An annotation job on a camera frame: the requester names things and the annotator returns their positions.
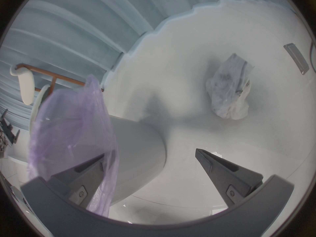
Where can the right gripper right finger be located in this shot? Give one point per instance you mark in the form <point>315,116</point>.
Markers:
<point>229,179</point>

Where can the white cushioned wooden chair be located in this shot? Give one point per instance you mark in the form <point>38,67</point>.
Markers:
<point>26,88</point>

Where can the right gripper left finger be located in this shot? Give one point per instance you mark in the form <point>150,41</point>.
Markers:
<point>79,181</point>

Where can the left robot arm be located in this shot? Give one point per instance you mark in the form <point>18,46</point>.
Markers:
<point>9,132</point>

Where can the purple plastic bag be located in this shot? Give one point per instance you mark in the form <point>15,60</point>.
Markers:
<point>71,125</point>

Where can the clear plastic wrapper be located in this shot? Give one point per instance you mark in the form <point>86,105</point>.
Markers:
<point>229,92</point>

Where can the white trash bin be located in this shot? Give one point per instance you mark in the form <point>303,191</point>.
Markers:
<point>140,152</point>

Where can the pale blue curtain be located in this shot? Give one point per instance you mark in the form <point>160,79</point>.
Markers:
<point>74,28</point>

